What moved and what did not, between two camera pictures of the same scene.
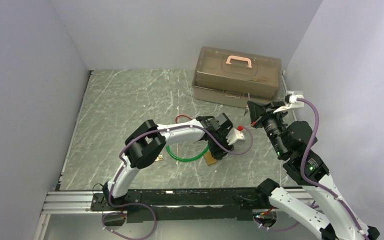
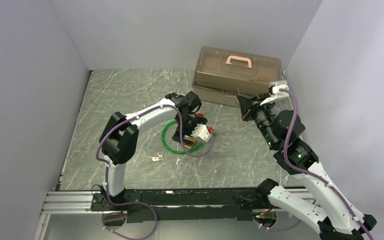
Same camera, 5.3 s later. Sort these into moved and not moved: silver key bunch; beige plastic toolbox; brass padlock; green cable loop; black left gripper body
Moved: brass padlock; green cable loop; black left gripper body
Not moved: beige plastic toolbox; silver key bunch
